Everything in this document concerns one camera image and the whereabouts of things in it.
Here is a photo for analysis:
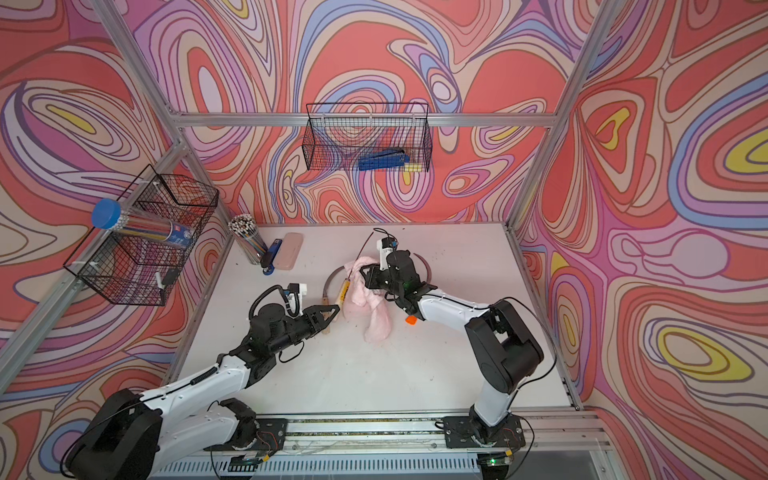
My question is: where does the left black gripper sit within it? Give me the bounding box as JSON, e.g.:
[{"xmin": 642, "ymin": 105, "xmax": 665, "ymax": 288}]
[{"xmin": 267, "ymin": 306, "xmax": 340, "ymax": 359}]

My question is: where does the wooden handled sickle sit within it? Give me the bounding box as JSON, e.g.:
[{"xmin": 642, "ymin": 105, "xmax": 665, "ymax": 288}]
[
  {"xmin": 343, "ymin": 255, "xmax": 380, "ymax": 319},
  {"xmin": 322, "ymin": 265, "xmax": 350, "ymax": 321}
]

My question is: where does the pink rag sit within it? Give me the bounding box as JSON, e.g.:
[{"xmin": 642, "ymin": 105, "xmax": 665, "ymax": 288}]
[{"xmin": 342, "ymin": 256, "xmax": 392, "ymax": 344}]

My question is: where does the orange handled sickle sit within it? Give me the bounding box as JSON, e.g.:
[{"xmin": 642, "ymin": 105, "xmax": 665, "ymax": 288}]
[{"xmin": 402, "ymin": 256, "xmax": 435, "ymax": 321}]

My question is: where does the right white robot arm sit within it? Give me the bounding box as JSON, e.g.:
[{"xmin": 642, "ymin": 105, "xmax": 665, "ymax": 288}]
[{"xmin": 360, "ymin": 250, "xmax": 545, "ymax": 428}]

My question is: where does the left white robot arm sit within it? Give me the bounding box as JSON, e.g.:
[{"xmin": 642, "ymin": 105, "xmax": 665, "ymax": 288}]
[{"xmin": 60, "ymin": 303, "xmax": 340, "ymax": 479}]

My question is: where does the blue stapler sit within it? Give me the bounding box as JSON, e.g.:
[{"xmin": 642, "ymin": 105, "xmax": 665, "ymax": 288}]
[{"xmin": 260, "ymin": 239, "xmax": 283, "ymax": 276}]

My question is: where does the pink case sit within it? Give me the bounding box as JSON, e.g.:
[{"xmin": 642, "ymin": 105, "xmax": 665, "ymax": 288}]
[{"xmin": 273, "ymin": 232, "xmax": 304, "ymax": 271}]

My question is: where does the yellow item in basket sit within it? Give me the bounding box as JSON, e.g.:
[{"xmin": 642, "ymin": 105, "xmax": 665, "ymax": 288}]
[{"xmin": 401, "ymin": 162, "xmax": 424, "ymax": 173}]

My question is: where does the blue tool in basket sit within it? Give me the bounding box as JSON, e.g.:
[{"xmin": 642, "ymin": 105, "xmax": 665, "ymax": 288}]
[{"xmin": 357, "ymin": 148, "xmax": 410, "ymax": 171}]

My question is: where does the cup of pencils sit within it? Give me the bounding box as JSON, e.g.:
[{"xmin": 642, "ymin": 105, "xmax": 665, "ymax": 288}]
[{"xmin": 228, "ymin": 214, "xmax": 268, "ymax": 265}]

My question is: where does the clear tube blue cap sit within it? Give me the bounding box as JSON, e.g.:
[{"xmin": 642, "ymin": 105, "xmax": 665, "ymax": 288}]
[{"xmin": 91, "ymin": 199, "xmax": 193, "ymax": 248}]

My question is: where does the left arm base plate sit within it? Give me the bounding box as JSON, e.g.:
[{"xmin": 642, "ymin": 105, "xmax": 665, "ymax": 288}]
[{"xmin": 205, "ymin": 418, "xmax": 288, "ymax": 454}]

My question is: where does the black wire basket back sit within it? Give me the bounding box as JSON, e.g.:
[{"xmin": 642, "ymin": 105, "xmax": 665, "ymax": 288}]
[{"xmin": 302, "ymin": 101, "xmax": 433, "ymax": 172}]

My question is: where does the black wire basket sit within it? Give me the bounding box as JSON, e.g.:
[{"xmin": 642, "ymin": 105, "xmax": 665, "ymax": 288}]
[
  {"xmin": 302, "ymin": 101, "xmax": 433, "ymax": 172},
  {"xmin": 64, "ymin": 166, "xmax": 219, "ymax": 306}
]

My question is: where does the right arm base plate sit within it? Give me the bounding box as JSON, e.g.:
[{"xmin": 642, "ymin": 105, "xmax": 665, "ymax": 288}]
[{"xmin": 437, "ymin": 414, "xmax": 526, "ymax": 452}]

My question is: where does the black wire basket left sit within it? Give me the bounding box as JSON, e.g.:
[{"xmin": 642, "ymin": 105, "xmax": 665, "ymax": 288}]
[{"xmin": 64, "ymin": 166, "xmax": 219, "ymax": 306}]

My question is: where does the aluminium rail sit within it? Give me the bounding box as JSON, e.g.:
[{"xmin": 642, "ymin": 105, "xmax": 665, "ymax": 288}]
[{"xmin": 157, "ymin": 409, "xmax": 627, "ymax": 479}]

